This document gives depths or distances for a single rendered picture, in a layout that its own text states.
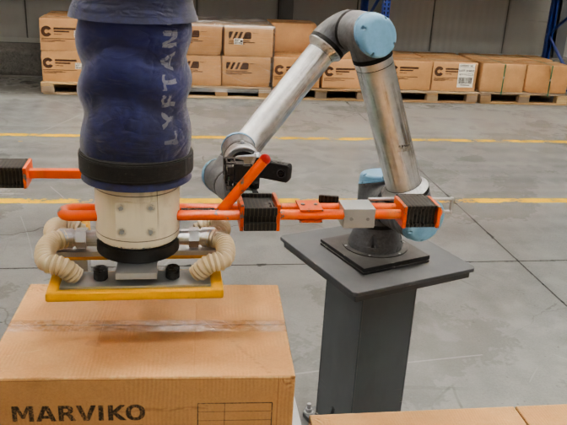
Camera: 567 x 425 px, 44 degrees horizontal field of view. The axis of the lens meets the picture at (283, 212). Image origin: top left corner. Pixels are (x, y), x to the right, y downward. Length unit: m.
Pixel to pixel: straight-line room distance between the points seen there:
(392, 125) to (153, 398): 1.08
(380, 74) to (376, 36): 0.11
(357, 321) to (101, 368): 1.22
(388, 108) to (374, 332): 0.84
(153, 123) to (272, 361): 0.53
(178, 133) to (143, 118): 0.08
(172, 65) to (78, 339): 0.61
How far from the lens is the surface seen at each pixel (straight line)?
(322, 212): 1.49
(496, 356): 3.50
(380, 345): 2.56
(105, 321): 1.61
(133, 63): 1.30
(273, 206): 1.48
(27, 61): 9.96
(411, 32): 10.39
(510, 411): 2.16
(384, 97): 2.05
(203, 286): 1.41
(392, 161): 2.14
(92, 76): 1.33
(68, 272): 1.42
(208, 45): 8.52
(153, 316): 1.62
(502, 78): 9.58
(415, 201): 1.56
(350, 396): 2.63
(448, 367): 3.34
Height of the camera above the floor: 1.73
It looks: 21 degrees down
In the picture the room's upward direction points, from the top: 3 degrees clockwise
